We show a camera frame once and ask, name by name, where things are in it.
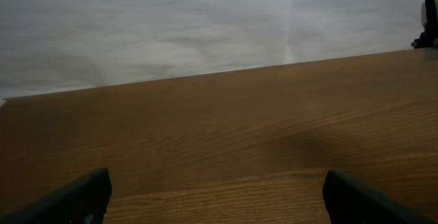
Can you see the black pole stand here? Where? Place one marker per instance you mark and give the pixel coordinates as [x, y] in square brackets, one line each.
[430, 11]

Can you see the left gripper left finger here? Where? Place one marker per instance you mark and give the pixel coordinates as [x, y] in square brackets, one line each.
[68, 203]

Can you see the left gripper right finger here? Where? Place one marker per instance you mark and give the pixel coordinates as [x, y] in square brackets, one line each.
[359, 203]

